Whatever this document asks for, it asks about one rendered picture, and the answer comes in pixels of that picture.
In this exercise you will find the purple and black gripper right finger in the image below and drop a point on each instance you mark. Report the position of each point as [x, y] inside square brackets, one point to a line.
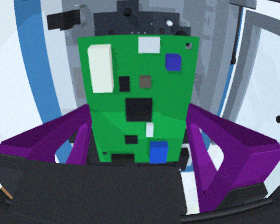
[249, 156]

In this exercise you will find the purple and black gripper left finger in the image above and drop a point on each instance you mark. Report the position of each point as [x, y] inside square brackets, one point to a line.
[41, 143]

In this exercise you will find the green circuit board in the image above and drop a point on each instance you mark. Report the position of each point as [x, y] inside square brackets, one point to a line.
[138, 88]

